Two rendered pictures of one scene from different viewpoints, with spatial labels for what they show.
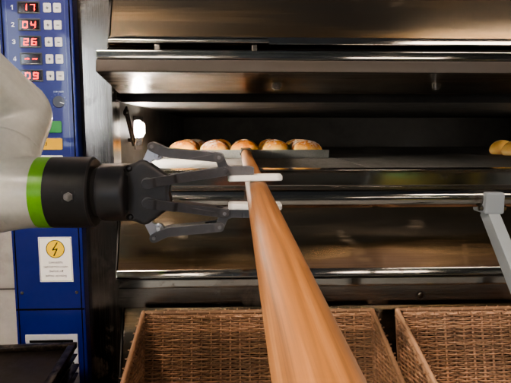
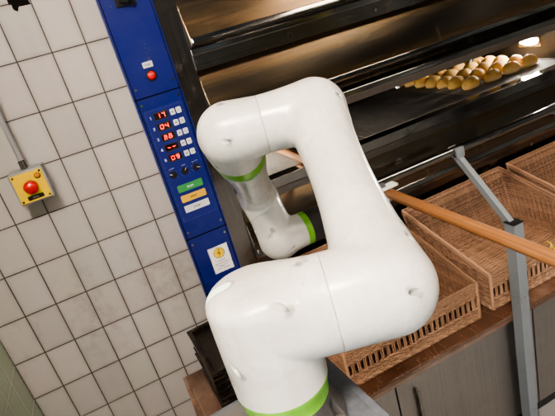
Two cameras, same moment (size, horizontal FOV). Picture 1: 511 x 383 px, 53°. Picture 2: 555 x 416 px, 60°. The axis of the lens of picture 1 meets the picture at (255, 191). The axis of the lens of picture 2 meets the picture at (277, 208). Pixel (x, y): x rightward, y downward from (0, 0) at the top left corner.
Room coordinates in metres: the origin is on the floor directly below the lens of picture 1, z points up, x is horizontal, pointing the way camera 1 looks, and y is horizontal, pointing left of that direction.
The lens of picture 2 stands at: (-0.48, 0.64, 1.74)
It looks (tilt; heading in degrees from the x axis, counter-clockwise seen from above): 21 degrees down; 345
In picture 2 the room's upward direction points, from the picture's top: 16 degrees counter-clockwise
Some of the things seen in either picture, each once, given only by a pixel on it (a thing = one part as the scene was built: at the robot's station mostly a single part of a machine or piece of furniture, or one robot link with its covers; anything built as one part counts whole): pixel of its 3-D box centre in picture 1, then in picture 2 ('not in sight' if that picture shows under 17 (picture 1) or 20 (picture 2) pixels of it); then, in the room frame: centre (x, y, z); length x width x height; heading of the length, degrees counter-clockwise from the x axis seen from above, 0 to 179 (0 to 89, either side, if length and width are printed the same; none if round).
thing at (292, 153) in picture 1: (245, 151); not in sight; (1.84, 0.04, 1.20); 0.55 x 0.36 x 0.03; 92
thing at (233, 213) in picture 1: (234, 219); not in sight; (0.66, 0.03, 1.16); 0.05 x 0.01 x 0.03; 92
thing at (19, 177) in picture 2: not in sight; (31, 183); (1.11, 0.92, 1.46); 0.10 x 0.07 x 0.10; 92
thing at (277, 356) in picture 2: not in sight; (277, 335); (0.05, 0.54, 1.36); 0.16 x 0.13 x 0.19; 73
